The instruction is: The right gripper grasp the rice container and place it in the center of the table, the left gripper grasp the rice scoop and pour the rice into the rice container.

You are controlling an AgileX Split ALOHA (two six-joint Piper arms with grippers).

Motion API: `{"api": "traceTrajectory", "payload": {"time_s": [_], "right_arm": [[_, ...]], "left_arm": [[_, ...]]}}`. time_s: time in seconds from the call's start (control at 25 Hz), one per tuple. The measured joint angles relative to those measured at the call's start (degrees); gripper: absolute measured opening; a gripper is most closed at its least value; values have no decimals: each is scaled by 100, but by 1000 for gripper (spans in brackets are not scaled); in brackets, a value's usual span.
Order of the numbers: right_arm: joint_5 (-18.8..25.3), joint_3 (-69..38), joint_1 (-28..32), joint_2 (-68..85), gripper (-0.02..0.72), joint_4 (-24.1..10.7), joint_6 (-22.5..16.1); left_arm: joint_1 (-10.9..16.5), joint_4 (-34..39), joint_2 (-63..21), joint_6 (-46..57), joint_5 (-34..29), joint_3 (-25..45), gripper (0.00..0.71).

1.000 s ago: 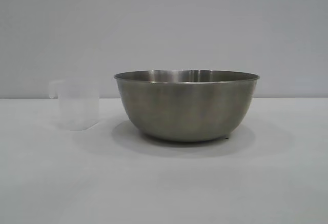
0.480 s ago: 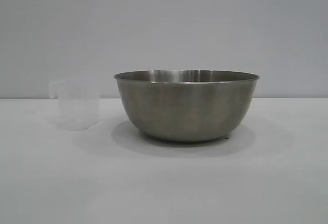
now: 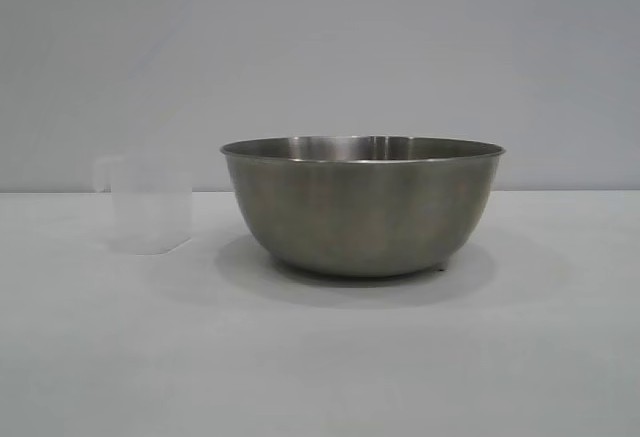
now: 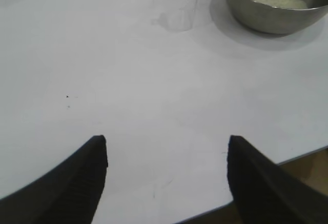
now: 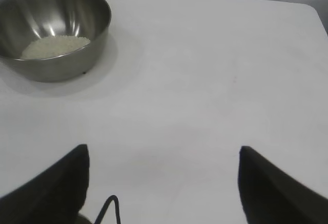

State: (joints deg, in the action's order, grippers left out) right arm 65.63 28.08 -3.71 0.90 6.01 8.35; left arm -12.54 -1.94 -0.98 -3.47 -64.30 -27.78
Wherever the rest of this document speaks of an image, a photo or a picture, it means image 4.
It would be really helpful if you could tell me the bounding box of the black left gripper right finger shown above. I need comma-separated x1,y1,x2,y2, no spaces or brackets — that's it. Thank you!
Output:
227,135,328,224

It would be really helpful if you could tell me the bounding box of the stainless steel mixing bowl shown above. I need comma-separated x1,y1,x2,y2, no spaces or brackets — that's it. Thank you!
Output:
222,0,328,35

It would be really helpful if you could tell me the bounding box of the clear plastic measuring cup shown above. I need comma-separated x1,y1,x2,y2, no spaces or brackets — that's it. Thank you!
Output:
150,0,202,33

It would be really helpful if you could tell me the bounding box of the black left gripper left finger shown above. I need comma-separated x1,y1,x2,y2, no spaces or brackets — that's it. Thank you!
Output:
0,134,108,224

